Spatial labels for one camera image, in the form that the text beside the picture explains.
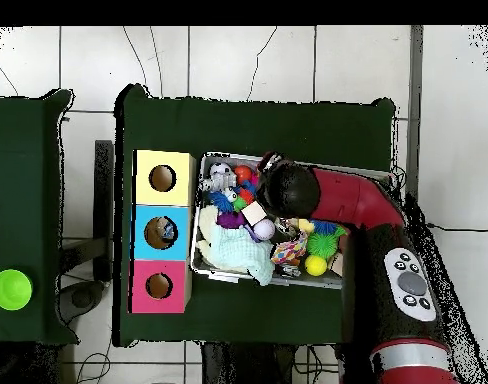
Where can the plain yellow ball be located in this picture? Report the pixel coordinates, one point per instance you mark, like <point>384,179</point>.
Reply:
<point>315,265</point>

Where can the wooden box with three holes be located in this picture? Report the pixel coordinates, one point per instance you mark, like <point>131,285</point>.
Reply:
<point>144,232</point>

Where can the green spiky ball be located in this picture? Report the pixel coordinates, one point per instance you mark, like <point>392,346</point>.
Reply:
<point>324,243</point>

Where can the mint green cloth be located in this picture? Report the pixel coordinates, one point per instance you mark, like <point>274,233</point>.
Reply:
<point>240,252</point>

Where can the small soccer ball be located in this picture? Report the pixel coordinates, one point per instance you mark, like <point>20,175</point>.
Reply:
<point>221,170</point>

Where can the clear mesh bin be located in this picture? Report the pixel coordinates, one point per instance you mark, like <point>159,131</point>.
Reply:
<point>198,264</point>

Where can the small white baseball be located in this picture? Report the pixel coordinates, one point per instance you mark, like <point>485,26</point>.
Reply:
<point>264,230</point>

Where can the colourful printed packet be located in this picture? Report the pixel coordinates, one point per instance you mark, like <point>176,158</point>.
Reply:
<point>290,252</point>

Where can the small blue spiky ball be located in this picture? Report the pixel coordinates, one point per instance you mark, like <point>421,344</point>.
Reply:
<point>222,200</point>

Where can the small wooden block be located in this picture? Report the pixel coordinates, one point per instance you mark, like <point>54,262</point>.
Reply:
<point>254,213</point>

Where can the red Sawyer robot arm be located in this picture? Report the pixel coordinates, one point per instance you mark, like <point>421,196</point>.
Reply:
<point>364,204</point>

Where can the small red ball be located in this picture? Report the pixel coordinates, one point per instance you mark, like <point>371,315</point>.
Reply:
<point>242,174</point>

